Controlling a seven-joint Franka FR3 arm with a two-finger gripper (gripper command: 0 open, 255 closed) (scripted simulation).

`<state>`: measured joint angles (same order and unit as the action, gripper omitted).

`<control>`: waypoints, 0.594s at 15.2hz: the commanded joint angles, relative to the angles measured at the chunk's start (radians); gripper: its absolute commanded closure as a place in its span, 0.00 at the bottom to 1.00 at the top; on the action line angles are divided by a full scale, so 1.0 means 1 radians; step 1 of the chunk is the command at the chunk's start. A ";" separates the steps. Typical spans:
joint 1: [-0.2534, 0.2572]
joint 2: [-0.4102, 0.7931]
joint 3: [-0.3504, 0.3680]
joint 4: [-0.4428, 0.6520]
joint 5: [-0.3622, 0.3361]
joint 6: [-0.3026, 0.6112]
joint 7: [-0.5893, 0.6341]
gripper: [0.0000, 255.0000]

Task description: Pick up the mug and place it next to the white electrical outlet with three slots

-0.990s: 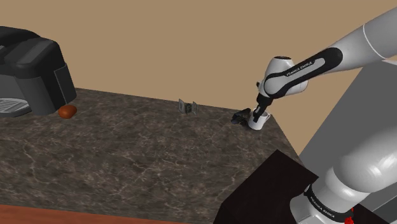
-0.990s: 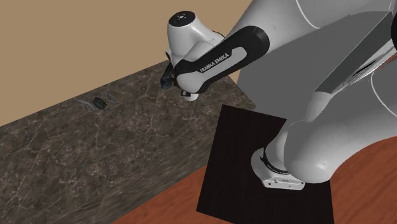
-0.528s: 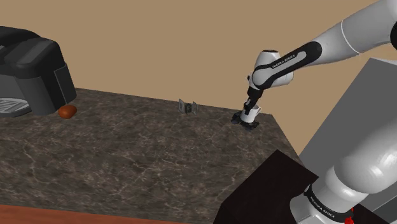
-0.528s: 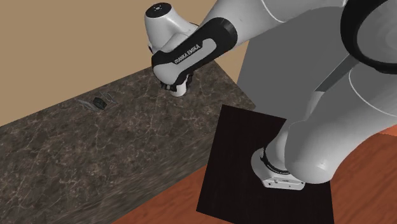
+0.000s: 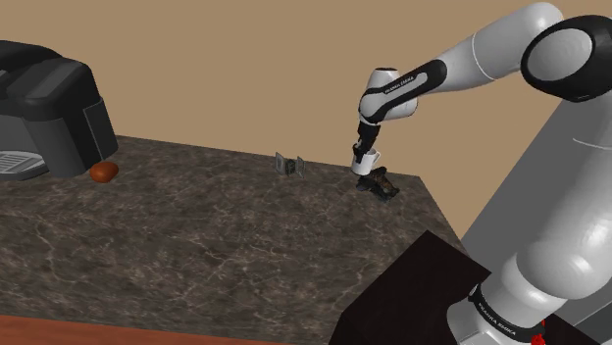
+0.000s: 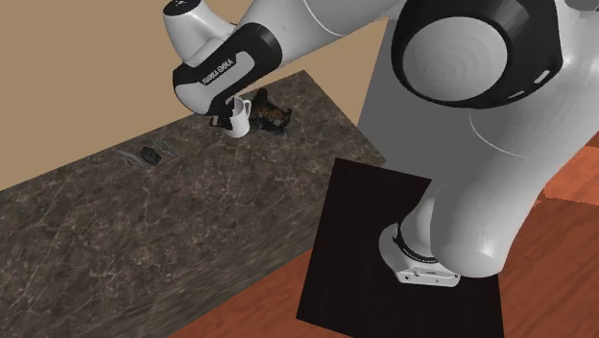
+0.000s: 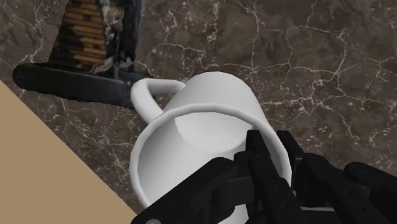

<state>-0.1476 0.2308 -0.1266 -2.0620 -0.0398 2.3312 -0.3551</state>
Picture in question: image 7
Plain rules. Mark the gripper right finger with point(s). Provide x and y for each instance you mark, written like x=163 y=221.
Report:
x=341 y=186

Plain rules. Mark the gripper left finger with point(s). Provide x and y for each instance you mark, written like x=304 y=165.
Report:
x=217 y=186

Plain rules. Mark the white mug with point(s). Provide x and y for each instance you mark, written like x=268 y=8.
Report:
x=192 y=136

